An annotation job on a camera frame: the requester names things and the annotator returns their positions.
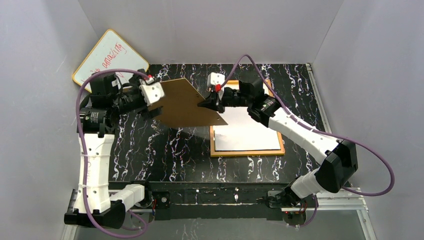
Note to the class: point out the yellow-rimmed whiteboard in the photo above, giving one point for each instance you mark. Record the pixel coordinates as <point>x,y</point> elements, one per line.
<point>110,52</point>

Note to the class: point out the building photo print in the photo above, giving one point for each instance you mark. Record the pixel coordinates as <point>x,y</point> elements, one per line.
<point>248,132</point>

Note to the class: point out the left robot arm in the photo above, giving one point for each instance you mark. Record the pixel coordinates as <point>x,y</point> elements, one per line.
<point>99,114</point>

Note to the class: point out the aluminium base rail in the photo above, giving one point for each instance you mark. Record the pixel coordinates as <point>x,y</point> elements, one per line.
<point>178,200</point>

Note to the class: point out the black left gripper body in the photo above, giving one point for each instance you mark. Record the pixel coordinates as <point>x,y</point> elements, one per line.
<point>144,108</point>

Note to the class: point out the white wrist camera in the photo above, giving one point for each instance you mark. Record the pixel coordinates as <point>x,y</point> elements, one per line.
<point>151,89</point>
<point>215,81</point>

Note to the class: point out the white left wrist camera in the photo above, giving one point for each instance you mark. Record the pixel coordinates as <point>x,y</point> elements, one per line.
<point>151,89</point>

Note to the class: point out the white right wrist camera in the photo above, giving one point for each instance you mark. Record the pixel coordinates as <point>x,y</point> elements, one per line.
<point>215,81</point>

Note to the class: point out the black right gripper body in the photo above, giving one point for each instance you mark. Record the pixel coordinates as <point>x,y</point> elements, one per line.
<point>216,102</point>

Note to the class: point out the yellow wooden picture frame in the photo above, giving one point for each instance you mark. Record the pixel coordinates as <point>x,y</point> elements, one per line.
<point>248,153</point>

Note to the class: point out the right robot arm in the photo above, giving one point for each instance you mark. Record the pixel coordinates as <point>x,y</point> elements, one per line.
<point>337,158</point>

